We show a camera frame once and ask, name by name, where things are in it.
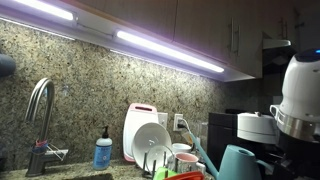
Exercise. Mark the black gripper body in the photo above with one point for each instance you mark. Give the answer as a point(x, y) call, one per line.
point(300, 160)

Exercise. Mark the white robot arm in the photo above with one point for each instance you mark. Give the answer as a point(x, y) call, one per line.
point(298, 119)

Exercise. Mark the pink white mug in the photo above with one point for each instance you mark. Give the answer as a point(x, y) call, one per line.
point(187, 162)

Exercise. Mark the clear glass water tank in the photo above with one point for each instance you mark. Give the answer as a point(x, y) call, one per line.
point(201, 133)

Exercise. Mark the range hood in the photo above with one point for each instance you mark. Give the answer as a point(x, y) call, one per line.
point(276, 54)

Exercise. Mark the small white plate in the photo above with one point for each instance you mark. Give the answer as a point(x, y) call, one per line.
point(158, 156)

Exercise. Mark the green plastic bowl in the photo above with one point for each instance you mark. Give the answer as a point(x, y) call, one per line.
point(162, 173)

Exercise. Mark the wooden upper cabinets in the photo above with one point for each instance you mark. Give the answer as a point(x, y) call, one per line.
point(227, 32)

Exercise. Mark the large white bowl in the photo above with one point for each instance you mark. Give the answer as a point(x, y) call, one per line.
point(148, 136)

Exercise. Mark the metal dish rack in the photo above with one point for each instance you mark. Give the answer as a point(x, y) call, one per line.
point(153, 172)

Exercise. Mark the white pink cutting board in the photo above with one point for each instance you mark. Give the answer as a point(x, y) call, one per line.
point(137, 115)

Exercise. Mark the blue soap dispenser bottle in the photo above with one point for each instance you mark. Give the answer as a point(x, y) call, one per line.
point(103, 149)

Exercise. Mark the right under-cabinet light bar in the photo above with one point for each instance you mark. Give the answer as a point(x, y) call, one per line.
point(167, 51)

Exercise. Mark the under-cabinet light bar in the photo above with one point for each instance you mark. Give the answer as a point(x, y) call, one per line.
point(167, 51)
point(47, 8)

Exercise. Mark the left under-cabinet light bar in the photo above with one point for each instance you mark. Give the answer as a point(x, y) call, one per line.
point(47, 8)

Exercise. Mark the white plug with cable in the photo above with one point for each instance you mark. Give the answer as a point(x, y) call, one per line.
point(182, 124)

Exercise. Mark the white wall outlet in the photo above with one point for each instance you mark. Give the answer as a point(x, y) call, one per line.
point(177, 118)

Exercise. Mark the white light switch plate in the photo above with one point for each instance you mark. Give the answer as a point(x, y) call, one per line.
point(162, 119)

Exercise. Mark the dark round wall object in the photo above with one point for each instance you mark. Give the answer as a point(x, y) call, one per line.
point(7, 65)

